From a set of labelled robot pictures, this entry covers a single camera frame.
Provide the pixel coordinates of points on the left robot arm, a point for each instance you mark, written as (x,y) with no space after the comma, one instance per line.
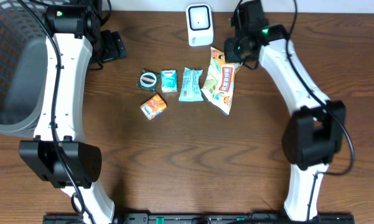
(58,153)

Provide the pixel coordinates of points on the orange tissue pack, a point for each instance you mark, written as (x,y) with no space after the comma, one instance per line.
(153,107)

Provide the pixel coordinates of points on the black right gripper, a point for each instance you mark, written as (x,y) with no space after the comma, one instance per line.
(229,55)

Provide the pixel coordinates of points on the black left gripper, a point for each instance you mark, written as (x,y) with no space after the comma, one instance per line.
(112,47)

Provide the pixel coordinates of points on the green Kleenex tissue pack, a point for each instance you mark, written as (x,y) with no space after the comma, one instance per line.
(169,81)

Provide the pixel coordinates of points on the yellow snack bag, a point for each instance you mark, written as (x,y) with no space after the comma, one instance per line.
(220,81)

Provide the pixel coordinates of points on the teal wet wipe packet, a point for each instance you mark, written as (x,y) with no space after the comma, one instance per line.
(190,90)

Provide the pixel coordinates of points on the white barcode scanner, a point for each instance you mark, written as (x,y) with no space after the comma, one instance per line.
(199,25)

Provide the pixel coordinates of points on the dark grey plastic mesh basket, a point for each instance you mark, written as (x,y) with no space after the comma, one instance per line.
(23,69)

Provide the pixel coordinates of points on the green Zam-Buk tin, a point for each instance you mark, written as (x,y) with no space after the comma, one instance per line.
(148,81)

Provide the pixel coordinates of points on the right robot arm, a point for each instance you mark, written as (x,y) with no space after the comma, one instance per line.
(313,134)

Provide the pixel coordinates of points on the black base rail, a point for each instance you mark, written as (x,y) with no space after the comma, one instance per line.
(143,218)

